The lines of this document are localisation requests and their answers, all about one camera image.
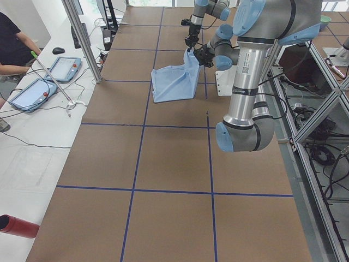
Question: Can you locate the aluminium frame post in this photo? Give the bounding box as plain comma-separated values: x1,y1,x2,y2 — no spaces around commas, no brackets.
62,0,102,84

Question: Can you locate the blue teach pendant near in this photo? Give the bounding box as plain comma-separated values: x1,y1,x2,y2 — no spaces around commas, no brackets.
9,79,57,112

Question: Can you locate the blue teach pendant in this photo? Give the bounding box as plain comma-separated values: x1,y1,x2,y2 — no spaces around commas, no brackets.
49,57,82,83
9,79,57,112

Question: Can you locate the seated person dark shirt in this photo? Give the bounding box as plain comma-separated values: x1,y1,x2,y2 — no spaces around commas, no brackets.
1,13,41,78

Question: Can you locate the blue teach pendant far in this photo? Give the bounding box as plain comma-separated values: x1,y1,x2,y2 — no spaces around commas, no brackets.
49,57,82,83

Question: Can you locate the light blue t-shirt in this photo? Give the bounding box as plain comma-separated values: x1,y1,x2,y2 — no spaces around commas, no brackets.
151,51,202,103

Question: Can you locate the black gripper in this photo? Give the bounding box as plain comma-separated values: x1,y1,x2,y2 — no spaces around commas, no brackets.
194,45,214,68
184,23,201,51

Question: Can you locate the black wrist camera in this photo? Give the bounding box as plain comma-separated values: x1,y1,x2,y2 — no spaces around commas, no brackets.
180,19,191,26

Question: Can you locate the black computer mouse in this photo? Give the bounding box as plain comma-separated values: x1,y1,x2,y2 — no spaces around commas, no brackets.
52,47,65,55

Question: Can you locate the bundle of black cables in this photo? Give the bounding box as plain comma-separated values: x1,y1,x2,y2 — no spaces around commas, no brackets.
305,141,349,203

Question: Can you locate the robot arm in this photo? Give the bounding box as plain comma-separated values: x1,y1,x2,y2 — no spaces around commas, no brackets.
194,1,322,152
181,0,231,51

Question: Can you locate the red cylinder bottle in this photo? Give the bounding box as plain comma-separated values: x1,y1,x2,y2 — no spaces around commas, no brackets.
1,215,40,239

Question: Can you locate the metal rod green handle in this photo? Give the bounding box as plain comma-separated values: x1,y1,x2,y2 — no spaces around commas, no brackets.
31,51,74,106

